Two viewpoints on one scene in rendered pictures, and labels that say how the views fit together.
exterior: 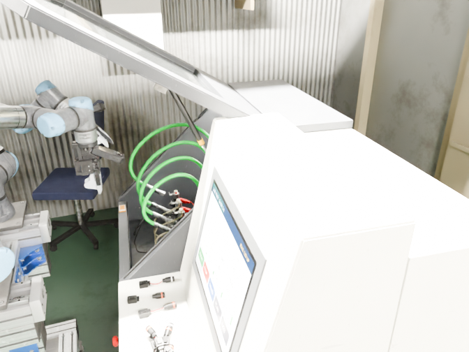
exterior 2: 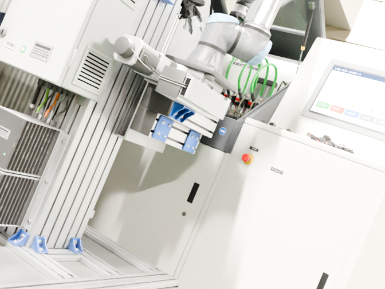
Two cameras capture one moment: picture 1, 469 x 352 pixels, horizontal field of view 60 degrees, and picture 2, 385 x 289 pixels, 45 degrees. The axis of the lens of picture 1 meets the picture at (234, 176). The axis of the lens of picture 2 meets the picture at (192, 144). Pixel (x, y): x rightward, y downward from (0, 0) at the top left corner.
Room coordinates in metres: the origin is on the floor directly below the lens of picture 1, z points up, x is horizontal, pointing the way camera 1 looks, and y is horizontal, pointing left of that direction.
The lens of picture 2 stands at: (-0.41, 1.97, 0.75)
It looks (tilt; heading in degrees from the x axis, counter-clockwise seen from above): 0 degrees down; 320
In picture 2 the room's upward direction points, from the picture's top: 23 degrees clockwise
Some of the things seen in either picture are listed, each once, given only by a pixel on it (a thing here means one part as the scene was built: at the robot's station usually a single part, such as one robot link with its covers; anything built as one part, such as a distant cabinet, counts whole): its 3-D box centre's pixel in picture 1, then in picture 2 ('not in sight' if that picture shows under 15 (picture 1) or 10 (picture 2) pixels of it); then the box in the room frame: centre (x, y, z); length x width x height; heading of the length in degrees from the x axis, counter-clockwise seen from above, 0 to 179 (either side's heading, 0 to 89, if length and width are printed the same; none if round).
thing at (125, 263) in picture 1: (125, 248); (183, 118); (1.49, 0.48, 0.87); 0.62 x 0.04 x 0.16; 15
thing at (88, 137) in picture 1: (86, 135); (240, 11); (1.35, 0.52, 1.45); 0.08 x 0.08 x 0.05
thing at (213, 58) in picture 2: not in sight; (207, 59); (1.03, 0.85, 1.09); 0.15 x 0.15 x 0.10
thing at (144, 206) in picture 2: not in sight; (149, 193); (1.48, 0.50, 0.44); 0.65 x 0.02 x 0.68; 15
